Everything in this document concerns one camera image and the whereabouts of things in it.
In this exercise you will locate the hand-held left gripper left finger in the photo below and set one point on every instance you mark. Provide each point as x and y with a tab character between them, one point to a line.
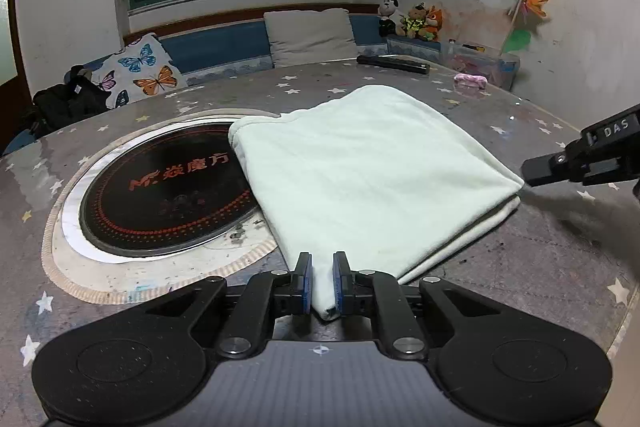
306	289

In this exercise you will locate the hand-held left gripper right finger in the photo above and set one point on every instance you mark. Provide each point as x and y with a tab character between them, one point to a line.
338	287

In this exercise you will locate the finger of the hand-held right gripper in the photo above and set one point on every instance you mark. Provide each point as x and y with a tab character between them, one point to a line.
545	169

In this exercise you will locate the pale green garment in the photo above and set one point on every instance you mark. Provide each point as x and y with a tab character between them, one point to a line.
375	167

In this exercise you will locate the grey star-print tablecloth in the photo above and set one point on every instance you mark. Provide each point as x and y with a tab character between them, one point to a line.
500	267

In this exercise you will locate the small pink object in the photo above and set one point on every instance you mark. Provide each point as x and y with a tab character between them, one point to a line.
470	81

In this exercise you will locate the clear plastic storage box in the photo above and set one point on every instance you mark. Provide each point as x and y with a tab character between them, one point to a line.
480	62

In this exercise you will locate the colourful pinwheel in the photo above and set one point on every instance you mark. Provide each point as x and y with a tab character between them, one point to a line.
530	2

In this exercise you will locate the round black induction cooker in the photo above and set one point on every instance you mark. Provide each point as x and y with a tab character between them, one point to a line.
165	197

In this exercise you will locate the long black device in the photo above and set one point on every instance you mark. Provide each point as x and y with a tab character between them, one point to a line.
395	63

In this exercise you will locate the orange plush toy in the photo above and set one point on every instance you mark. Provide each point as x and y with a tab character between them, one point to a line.
434	22

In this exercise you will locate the brown bear plush toy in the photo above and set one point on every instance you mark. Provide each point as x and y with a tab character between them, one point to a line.
414	23

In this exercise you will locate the panda plush toy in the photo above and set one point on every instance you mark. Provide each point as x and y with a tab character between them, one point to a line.
390	17

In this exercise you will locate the blue white patterned blanket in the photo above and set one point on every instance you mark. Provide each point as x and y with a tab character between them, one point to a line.
230	69

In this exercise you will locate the beige pillow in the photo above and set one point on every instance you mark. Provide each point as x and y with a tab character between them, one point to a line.
310	37

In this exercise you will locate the blue sofa bench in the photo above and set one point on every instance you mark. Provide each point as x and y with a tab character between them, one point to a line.
215	44

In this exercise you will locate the butterfly print pillow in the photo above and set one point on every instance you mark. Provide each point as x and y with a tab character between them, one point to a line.
140	72

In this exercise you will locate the black bag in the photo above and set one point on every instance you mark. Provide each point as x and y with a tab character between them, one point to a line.
70	102

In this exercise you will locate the brown wooden door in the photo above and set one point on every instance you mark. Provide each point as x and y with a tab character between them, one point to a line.
7	22

